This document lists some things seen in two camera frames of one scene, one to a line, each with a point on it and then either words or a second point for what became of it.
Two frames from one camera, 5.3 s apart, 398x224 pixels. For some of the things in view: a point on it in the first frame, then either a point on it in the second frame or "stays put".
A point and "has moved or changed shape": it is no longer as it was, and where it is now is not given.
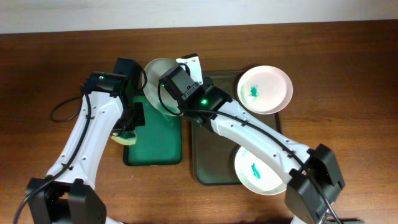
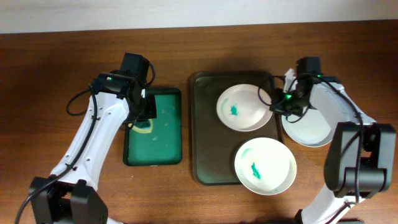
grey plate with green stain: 152,71 -> 307,128
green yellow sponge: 126,137 -> 144,126
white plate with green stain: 255,175 stays put
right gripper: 208,82 -> 277,106
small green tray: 158,142 stays put
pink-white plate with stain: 264,89 has moved or changed shape
